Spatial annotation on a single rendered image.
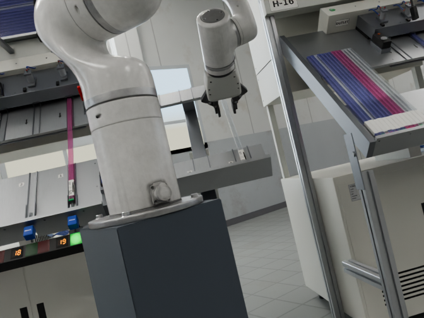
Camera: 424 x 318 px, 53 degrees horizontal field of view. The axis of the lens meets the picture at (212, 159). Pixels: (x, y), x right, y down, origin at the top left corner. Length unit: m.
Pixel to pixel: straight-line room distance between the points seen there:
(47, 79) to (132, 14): 0.94
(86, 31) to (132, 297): 0.42
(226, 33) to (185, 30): 4.61
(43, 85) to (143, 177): 0.98
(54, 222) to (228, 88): 0.59
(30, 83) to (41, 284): 0.68
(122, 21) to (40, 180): 0.70
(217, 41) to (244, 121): 4.72
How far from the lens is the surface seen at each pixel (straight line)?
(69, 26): 0.75
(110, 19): 0.71
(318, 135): 6.71
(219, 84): 1.20
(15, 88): 1.61
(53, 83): 1.58
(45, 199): 1.25
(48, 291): 1.54
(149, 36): 5.39
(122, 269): 0.61
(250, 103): 5.93
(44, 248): 1.15
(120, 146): 0.66
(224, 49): 1.11
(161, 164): 0.67
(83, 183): 1.25
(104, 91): 0.67
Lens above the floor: 0.75
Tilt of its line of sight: 1 degrees up
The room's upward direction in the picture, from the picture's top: 13 degrees counter-clockwise
